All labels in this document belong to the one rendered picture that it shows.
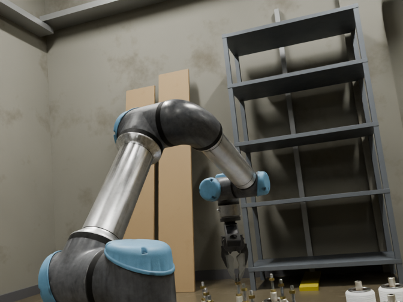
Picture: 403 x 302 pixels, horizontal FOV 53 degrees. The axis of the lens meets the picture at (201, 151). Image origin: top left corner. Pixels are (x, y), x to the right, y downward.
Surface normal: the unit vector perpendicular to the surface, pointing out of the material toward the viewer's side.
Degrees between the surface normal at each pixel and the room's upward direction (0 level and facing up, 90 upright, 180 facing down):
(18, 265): 90
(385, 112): 90
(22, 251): 90
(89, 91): 90
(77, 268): 57
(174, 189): 78
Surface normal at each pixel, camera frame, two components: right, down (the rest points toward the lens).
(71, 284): -0.47, -0.14
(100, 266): -0.44, -0.63
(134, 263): 0.04, -0.20
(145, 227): -0.32, -0.31
